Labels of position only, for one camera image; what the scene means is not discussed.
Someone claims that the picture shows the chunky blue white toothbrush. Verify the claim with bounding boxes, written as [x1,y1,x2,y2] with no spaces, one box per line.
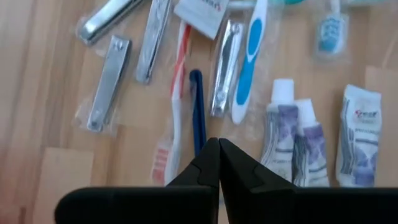
[231,0,269,126]

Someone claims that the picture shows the toothbrush with blue striped grip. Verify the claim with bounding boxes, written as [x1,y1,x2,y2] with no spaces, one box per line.
[315,0,349,58]

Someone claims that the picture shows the red white toothbrush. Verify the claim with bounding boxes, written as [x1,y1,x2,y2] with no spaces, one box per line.
[151,22,193,187]

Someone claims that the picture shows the silver nail clipper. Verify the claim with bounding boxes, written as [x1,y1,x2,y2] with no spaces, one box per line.
[208,19,244,118]
[76,0,144,47]
[74,35,133,136]
[136,0,172,85]

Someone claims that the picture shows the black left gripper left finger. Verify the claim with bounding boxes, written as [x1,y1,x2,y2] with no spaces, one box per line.
[54,138,221,224]

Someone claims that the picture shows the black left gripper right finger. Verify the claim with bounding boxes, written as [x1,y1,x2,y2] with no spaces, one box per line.
[219,138,398,224]

